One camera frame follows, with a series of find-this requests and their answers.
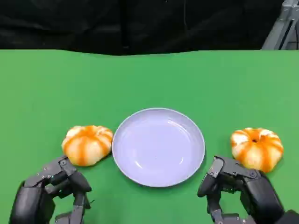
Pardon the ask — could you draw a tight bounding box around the lilac plate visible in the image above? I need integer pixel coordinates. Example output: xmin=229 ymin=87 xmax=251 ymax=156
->
xmin=112 ymin=107 xmax=206 ymax=188

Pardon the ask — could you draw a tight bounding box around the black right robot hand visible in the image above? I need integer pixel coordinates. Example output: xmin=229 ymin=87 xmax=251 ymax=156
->
xmin=197 ymin=155 xmax=285 ymax=224

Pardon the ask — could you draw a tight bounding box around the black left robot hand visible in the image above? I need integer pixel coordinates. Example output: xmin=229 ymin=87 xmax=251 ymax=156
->
xmin=8 ymin=155 xmax=93 ymax=224

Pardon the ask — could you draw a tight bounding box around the green table cloth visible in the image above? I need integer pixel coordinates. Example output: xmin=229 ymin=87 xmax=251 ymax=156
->
xmin=0 ymin=49 xmax=299 ymax=224

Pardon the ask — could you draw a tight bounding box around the black backdrop curtain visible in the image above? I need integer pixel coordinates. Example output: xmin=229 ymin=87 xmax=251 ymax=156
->
xmin=0 ymin=0 xmax=285 ymax=56

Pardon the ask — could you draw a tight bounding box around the orange white toy bread roll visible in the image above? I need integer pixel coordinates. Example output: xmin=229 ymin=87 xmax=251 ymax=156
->
xmin=230 ymin=127 xmax=285 ymax=174
xmin=61 ymin=125 xmax=114 ymax=167

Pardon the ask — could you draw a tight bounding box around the grey metal frame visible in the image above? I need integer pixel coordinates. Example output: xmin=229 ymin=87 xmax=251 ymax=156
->
xmin=261 ymin=0 xmax=299 ymax=50

